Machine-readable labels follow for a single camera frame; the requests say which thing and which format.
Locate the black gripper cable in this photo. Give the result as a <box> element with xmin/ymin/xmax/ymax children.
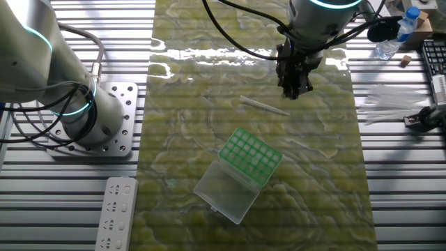
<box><xmin>201</xmin><ymin>0</ymin><xmax>290</xmax><ymax>62</ymax></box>

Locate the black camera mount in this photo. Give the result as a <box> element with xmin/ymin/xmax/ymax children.
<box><xmin>403</xmin><ymin>103</ymin><xmax>446</xmax><ymax>133</ymax></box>

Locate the white power strip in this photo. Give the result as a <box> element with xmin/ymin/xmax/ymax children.
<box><xmin>94</xmin><ymin>176</ymin><xmax>139</xmax><ymax>251</ymax></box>

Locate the white box with black knob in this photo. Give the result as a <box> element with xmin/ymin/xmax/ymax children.
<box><xmin>410</xmin><ymin>0</ymin><xmax>439</xmax><ymax>10</ymax></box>

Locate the clear water bottle blue cap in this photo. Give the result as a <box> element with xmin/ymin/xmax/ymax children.
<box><xmin>374</xmin><ymin>6</ymin><xmax>422</xmax><ymax>61</ymax></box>

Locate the cardboard box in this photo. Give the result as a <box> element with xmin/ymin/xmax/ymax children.
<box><xmin>406</xmin><ymin>10</ymin><xmax>434</xmax><ymax>45</ymax></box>

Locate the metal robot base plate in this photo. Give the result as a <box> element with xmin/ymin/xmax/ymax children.
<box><xmin>46</xmin><ymin>82</ymin><xmax>139</xmax><ymax>158</ymax></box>

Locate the green marble pattern mat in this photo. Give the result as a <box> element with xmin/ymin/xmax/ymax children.
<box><xmin>129</xmin><ymin>0</ymin><xmax>378</xmax><ymax>251</ymax></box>

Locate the black keyboard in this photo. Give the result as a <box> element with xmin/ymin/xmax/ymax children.
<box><xmin>421</xmin><ymin>39</ymin><xmax>446</xmax><ymax>77</ymax></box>

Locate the green pipette tip holder box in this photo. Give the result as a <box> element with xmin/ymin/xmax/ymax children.
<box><xmin>193</xmin><ymin>127</ymin><xmax>284</xmax><ymax>225</ymax></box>

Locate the pile of clear pipette tips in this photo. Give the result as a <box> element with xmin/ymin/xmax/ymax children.
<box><xmin>357</xmin><ymin>83</ymin><xmax>433</xmax><ymax>126</ymax></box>

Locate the large clear pipette tip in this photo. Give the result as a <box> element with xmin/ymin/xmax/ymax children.
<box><xmin>239</xmin><ymin>95</ymin><xmax>291</xmax><ymax>117</ymax></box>

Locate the thick grey robot cable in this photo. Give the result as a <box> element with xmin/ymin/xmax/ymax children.
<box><xmin>56</xmin><ymin>22</ymin><xmax>106</xmax><ymax>84</ymax></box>

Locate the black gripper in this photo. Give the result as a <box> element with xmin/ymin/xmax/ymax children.
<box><xmin>276</xmin><ymin>36</ymin><xmax>323</xmax><ymax>101</ymax></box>

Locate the ribbed silver depth camera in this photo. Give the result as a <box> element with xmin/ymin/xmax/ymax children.
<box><xmin>431</xmin><ymin>74</ymin><xmax>446</xmax><ymax>105</ymax></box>

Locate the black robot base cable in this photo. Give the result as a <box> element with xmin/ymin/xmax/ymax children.
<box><xmin>0</xmin><ymin>82</ymin><xmax>99</xmax><ymax>147</ymax></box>

